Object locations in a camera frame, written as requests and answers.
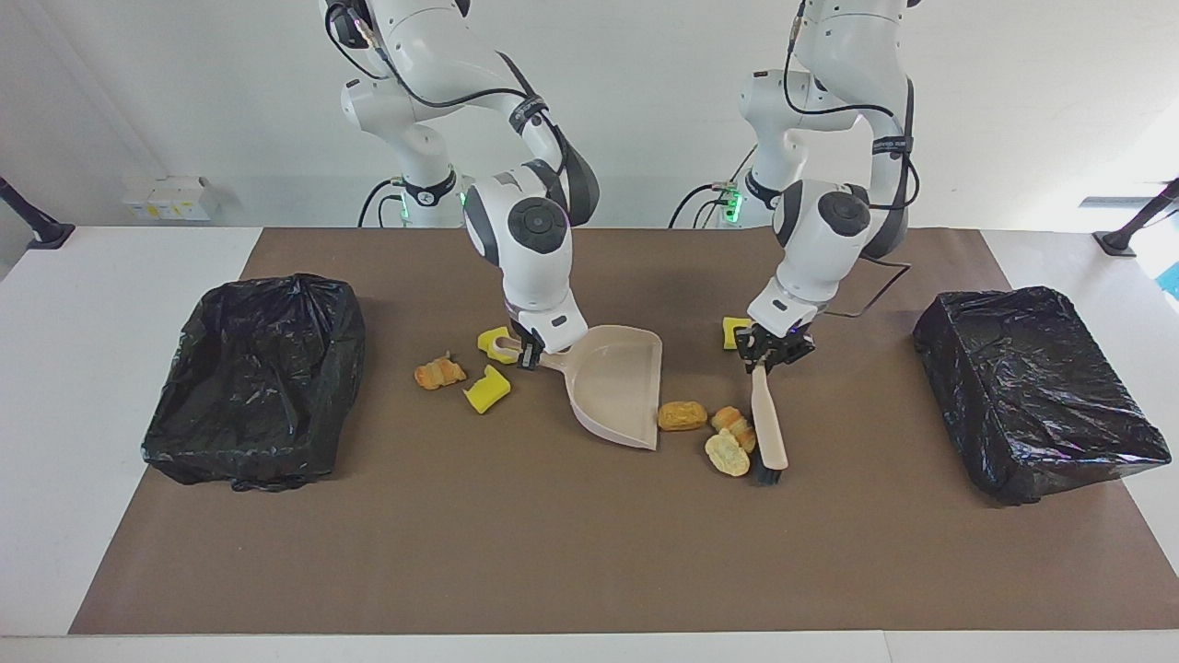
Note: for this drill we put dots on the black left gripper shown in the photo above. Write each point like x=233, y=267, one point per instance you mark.
x=774, y=345

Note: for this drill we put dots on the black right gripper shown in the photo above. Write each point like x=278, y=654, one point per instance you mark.
x=527, y=343

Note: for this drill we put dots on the yellow sponge piece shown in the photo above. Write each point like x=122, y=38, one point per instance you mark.
x=486, y=390
x=732, y=330
x=491, y=343

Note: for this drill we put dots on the beige brush with black bristles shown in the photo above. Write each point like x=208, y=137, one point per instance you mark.
x=769, y=424

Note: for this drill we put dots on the orange striped bread slice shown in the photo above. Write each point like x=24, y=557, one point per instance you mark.
x=732, y=421

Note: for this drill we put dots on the beige plastic dustpan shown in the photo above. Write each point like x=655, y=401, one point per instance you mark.
x=617, y=378

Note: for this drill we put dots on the orange striped croissant piece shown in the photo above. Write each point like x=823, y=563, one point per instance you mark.
x=439, y=374

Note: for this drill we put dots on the pale yellow bread piece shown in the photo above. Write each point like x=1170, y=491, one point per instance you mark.
x=727, y=455

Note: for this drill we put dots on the brown bread roll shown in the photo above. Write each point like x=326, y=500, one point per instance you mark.
x=682, y=416

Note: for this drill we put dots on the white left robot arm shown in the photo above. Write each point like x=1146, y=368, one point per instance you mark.
x=820, y=258

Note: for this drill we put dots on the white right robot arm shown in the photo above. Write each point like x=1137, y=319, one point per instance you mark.
x=534, y=267

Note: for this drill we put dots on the black bag lined bin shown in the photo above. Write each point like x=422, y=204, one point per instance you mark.
x=249, y=387
x=1032, y=396

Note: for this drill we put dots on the brown table mat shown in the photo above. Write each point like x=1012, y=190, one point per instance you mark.
x=589, y=571

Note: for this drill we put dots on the white power strip boxes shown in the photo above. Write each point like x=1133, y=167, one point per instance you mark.
x=170, y=201

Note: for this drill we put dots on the blue object at edge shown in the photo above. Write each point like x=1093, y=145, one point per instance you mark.
x=1173, y=281

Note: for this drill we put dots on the black camera stand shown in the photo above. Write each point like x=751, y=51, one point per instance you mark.
x=1119, y=243
x=51, y=235

